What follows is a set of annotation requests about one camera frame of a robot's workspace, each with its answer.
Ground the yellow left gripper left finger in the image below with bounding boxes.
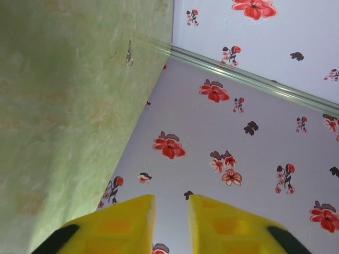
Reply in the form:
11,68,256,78
31,194,157,254

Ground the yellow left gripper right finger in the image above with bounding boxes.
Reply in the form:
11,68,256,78
188,194,312,254

